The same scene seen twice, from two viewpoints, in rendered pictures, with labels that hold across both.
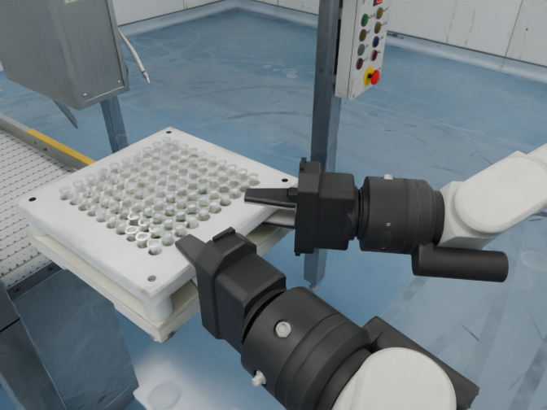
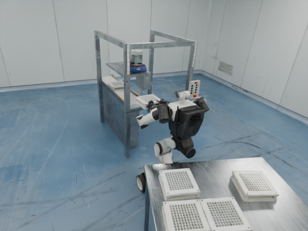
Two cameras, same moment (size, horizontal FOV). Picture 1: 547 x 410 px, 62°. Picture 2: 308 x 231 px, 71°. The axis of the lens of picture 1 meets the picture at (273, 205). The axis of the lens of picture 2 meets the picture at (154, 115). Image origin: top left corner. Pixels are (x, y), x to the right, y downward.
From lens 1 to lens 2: 2.04 m
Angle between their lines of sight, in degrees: 20
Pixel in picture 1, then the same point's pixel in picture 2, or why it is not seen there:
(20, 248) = (131, 105)
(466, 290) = (216, 151)
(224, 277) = (150, 103)
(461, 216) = not seen: hidden behind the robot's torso
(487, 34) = (274, 96)
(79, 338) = (132, 126)
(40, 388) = (128, 123)
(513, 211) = not seen: hidden behind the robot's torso
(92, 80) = (145, 87)
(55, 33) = (143, 81)
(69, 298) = (133, 118)
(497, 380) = not seen: hidden behind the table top
